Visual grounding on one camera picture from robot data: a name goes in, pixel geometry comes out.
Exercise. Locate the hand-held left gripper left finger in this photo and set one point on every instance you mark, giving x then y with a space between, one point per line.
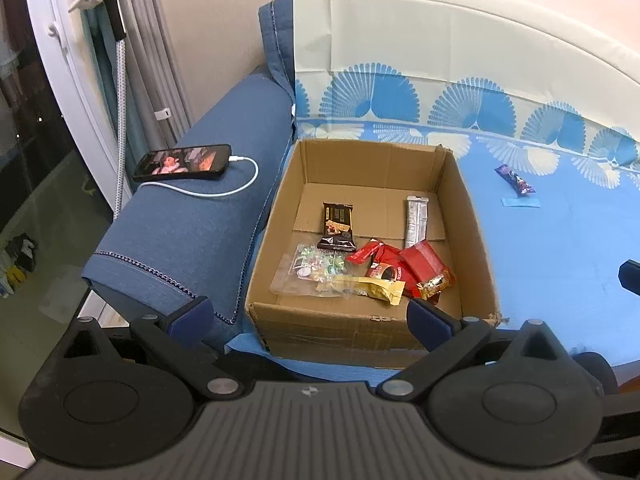
192 317

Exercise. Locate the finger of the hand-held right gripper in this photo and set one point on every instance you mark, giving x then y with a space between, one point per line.
631 280

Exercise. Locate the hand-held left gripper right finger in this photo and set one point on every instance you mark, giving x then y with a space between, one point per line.
430 322

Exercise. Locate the red packet with gold end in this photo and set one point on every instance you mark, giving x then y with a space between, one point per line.
427 267

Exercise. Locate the red coffee packet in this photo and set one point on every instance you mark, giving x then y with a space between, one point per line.
390 274

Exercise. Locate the cardboard box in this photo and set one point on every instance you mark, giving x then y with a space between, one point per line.
360 330

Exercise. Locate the yellow snack packet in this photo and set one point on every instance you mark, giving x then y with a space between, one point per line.
365 287

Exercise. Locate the small red packet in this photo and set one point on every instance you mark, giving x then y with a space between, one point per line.
364 253

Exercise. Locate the silver stick packet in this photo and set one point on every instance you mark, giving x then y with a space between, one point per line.
416 220

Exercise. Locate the clear bag of candies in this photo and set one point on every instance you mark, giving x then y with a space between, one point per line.
305 270

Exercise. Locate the black snack packet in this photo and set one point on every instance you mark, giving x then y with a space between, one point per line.
338 227

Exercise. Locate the light blue paper strip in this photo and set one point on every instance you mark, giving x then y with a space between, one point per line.
521 202

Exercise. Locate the purple candy packet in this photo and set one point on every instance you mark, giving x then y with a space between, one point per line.
515 181

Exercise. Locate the black smartphone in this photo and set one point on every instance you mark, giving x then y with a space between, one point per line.
182 162

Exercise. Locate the pile of shoes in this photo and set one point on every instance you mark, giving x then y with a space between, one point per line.
17 260

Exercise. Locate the white pole rack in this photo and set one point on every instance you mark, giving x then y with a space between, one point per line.
150 60

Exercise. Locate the white door frame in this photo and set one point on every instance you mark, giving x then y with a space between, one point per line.
65 75

